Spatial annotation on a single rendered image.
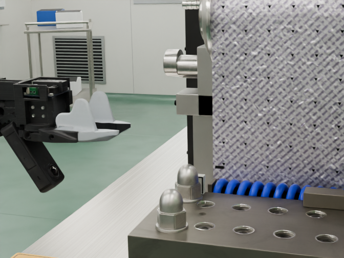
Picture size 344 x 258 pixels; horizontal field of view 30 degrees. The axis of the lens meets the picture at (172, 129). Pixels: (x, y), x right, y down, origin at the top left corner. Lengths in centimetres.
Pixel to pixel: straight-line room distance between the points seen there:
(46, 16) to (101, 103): 492
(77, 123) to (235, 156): 22
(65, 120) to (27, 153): 9
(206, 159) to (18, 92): 29
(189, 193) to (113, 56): 623
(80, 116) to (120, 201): 35
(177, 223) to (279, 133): 20
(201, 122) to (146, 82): 597
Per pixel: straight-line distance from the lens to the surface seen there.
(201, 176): 82
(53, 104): 91
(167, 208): 71
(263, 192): 82
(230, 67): 83
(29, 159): 95
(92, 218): 112
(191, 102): 93
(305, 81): 82
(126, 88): 700
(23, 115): 92
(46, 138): 90
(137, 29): 686
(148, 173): 135
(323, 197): 79
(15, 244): 338
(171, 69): 94
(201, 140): 95
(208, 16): 82
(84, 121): 88
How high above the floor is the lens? 131
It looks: 14 degrees down
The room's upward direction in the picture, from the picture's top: 1 degrees counter-clockwise
